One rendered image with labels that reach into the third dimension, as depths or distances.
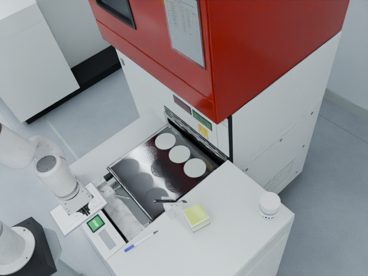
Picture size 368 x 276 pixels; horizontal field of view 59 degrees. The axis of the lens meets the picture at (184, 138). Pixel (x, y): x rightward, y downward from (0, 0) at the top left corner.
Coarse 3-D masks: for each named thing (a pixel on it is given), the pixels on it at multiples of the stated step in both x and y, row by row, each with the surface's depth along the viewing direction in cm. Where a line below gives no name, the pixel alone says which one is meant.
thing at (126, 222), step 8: (112, 200) 142; (120, 200) 142; (104, 208) 141; (112, 208) 140; (120, 208) 140; (112, 216) 138; (120, 216) 137; (128, 216) 137; (120, 224) 135; (128, 224) 135; (136, 224) 134; (128, 232) 132
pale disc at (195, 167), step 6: (186, 162) 147; (192, 162) 147; (198, 162) 147; (186, 168) 145; (192, 168) 145; (198, 168) 145; (204, 168) 144; (186, 174) 144; (192, 174) 143; (198, 174) 143
